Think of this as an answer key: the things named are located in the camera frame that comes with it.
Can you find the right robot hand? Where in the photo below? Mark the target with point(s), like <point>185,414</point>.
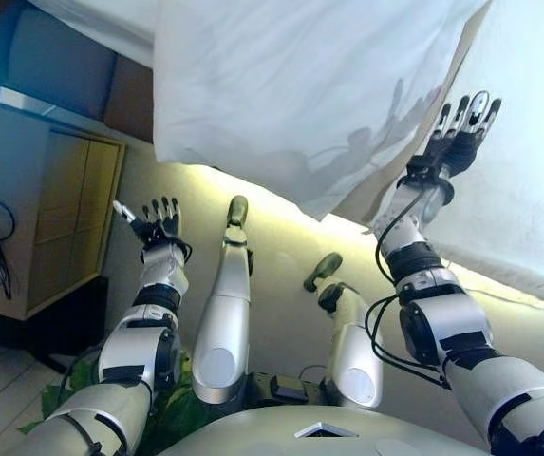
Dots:
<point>461,147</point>

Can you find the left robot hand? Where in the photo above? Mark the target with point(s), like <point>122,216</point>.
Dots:
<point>157,228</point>

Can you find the white duvet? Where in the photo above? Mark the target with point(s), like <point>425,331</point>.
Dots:
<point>300,95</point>

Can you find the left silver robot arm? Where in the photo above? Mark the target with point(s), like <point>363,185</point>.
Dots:
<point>129,347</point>

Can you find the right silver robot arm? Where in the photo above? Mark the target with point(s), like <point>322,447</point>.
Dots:
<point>452,323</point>

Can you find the wooden nightstand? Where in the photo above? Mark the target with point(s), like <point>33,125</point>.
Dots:
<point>72,214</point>

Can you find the left silver robot leg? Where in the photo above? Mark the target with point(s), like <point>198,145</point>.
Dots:
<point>221,342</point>

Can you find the silver robot leg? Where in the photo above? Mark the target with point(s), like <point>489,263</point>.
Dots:
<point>221,342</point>
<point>354,361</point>

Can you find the black box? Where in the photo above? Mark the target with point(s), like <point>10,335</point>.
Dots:
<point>39,332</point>

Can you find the green plant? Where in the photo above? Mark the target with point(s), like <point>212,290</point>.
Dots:
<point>81,375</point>

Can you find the right silver robot leg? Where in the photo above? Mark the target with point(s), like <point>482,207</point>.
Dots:
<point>354,361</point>

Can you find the grey robot torso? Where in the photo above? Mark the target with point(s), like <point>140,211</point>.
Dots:
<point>300,437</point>

